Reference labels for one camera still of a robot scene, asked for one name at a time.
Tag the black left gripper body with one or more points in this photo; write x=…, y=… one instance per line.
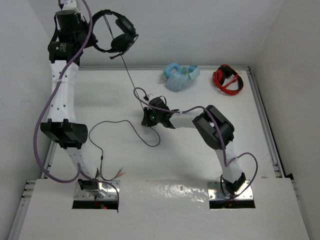
x=80, y=35

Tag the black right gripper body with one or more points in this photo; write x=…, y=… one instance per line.
x=155, y=118

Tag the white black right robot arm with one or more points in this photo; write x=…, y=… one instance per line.
x=214, y=128

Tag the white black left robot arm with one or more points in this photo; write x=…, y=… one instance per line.
x=61, y=125

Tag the light blue headphones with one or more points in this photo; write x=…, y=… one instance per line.
x=177, y=77

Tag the red black headphones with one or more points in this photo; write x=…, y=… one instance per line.
x=225, y=76

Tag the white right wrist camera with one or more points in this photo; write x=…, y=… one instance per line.
x=148, y=97

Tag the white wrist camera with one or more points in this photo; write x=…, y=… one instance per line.
x=68, y=5
x=148, y=97

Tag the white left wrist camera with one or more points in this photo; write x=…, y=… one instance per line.
x=68, y=5

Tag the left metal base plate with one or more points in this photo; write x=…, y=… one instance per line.
x=87, y=190

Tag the metal base plate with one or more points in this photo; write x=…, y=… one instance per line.
x=87, y=190
x=216, y=193

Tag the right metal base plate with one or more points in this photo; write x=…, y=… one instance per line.
x=216, y=193

